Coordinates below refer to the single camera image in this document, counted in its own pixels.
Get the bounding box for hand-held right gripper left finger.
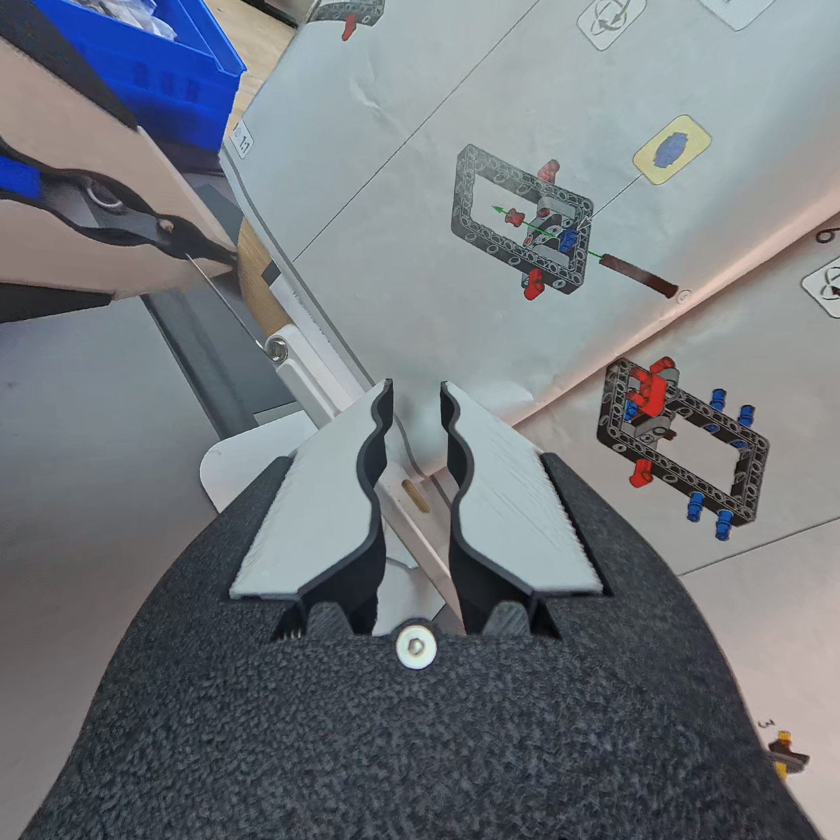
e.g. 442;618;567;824
230;378;395;636

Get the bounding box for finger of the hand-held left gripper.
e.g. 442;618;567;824
0;33;238;266
0;193;237;301

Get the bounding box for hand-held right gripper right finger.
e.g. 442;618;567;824
440;381;605;636

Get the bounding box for large instruction booklet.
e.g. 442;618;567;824
220;0;840;840

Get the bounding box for black desk strip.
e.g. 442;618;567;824
141;289;277;437

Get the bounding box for grey desk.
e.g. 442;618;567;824
0;289;309;840

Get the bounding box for clear bag of parts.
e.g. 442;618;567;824
85;0;178;42

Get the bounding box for white book stand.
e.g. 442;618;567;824
200;213;473;634

